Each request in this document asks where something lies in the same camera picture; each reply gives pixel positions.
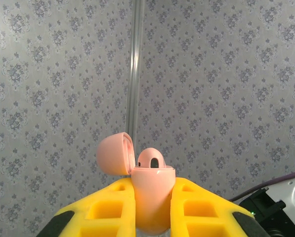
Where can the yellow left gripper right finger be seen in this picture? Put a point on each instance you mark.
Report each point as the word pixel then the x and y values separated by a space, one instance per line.
pixel 201 205

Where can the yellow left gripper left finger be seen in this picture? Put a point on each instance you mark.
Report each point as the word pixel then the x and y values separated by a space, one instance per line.
pixel 107 205

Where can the pink earbud charging case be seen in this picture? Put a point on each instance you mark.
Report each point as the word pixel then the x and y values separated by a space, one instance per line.
pixel 153 192

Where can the aluminium corner post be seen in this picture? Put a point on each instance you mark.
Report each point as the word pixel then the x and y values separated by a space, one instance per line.
pixel 135 74

